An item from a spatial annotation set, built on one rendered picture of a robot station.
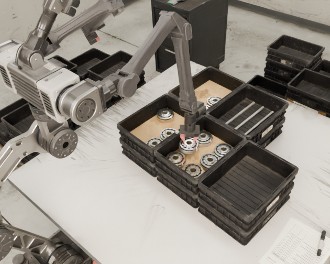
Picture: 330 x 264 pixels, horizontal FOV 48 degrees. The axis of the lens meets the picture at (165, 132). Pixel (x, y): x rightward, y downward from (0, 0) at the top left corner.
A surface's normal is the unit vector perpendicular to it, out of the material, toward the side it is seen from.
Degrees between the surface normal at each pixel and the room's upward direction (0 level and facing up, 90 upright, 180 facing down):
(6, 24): 90
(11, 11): 90
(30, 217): 0
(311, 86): 0
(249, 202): 0
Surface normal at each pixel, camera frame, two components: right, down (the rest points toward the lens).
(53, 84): -0.04, -0.74
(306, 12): -0.66, 0.53
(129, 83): 0.73, 0.29
